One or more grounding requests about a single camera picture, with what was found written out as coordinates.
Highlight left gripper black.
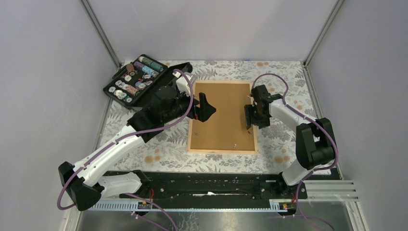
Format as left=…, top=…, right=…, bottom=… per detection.
left=163, top=86, right=217, bottom=124

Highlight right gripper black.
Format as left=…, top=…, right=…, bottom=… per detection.
left=244, top=104, right=270, bottom=130

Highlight brown frame backing board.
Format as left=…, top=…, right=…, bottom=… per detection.
left=191, top=83, right=255, bottom=151

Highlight wooden picture frame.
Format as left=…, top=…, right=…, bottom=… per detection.
left=187, top=79, right=259, bottom=155

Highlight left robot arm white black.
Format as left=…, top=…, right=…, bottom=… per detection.
left=58, top=86, right=217, bottom=211

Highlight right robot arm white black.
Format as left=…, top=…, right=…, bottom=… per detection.
left=244, top=85, right=336, bottom=198

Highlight floral patterned table mat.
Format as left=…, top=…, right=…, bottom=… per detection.
left=112, top=61, right=316, bottom=174

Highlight teal thread spool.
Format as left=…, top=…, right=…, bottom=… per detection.
left=138, top=56, right=164, bottom=72

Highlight light blue thread spool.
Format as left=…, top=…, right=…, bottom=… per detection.
left=142, top=65, right=159, bottom=77

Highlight black sewing kit case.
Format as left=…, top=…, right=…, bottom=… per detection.
left=103, top=54, right=193, bottom=110

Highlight purple thread spool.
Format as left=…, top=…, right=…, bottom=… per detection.
left=133, top=61, right=147, bottom=73

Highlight brown thread spool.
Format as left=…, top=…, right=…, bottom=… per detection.
left=126, top=63, right=137, bottom=77

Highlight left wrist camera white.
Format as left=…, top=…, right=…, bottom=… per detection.
left=173, top=71, right=196, bottom=97

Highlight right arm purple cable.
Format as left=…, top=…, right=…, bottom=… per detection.
left=251, top=72, right=339, bottom=231

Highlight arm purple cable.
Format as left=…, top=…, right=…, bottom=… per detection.
left=251, top=72, right=339, bottom=231
left=56, top=68, right=195, bottom=211

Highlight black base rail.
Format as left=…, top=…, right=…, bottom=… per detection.
left=134, top=170, right=307, bottom=207

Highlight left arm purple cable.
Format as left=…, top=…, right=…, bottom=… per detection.
left=56, top=68, right=195, bottom=211

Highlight grey slotted cable duct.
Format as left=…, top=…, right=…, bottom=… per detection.
left=89, top=200, right=288, bottom=213

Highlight right aluminium corner post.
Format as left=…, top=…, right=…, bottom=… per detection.
left=303, top=0, right=345, bottom=67

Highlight aluminium corner post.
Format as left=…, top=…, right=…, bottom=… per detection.
left=79, top=0, right=121, bottom=69
left=303, top=0, right=345, bottom=67

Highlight left aluminium corner post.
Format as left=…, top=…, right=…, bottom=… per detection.
left=79, top=0, right=121, bottom=69

